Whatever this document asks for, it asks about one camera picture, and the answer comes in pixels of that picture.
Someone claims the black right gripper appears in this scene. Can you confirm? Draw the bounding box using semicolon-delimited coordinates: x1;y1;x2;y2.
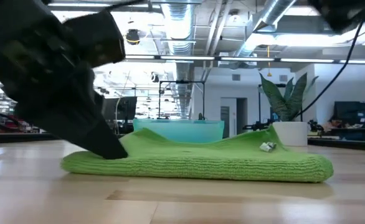
308;0;365;34

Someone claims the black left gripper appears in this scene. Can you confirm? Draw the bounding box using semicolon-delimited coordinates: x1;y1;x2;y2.
0;12;129;160

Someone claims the green microfiber towel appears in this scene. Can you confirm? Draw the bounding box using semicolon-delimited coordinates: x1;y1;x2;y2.
60;126;334;184

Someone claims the teal plastic basket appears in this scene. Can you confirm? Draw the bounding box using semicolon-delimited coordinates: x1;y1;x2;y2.
132;118;225;144

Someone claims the dark background monitor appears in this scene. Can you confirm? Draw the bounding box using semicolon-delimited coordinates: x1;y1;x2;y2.
103;96;138;122

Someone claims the black ceiling device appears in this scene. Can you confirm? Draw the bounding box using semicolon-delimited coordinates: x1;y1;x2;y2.
126;28;141;46

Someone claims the dark desk with screens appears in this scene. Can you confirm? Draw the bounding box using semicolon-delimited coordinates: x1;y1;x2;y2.
334;101;365;141

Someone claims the person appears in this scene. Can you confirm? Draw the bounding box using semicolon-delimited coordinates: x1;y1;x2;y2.
325;117;342;131

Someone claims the snake plant in white pot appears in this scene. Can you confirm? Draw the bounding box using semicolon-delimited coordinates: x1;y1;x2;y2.
258;72;320;147

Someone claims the grey door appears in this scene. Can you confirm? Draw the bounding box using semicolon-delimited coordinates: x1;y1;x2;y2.
220;105;230;138

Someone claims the long black cable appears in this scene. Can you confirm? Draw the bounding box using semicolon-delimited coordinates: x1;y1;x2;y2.
293;21;364;120

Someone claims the silver ventilation duct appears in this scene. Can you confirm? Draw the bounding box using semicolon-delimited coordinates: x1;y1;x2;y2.
160;0;197;119
234;0;297;58

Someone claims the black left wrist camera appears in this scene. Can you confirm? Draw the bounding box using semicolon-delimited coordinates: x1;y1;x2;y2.
62;9;126;68

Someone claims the yellow hanging cord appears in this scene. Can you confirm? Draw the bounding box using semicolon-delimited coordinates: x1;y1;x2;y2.
266;46;272;78

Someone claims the black background stand frame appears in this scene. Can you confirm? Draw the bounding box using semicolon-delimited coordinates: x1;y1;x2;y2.
158;80;206;121

